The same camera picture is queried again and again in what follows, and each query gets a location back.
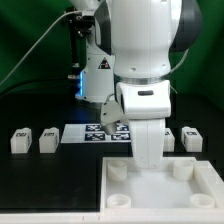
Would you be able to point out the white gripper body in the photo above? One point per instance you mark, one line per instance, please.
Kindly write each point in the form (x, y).
(146, 107)

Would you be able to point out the white square table top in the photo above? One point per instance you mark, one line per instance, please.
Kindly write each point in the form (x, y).
(177, 183)

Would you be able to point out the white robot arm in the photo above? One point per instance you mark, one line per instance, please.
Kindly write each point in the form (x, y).
(140, 35)

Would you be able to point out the white sheet with tags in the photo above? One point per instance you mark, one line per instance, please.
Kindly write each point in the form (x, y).
(93, 133)

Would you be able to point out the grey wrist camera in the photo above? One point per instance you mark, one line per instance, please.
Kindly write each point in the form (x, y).
(111, 114)

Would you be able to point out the black camera on stand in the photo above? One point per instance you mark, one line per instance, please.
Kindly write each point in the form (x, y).
(85, 16)

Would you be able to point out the black camera stand pole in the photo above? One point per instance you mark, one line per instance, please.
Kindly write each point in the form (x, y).
(74, 52)

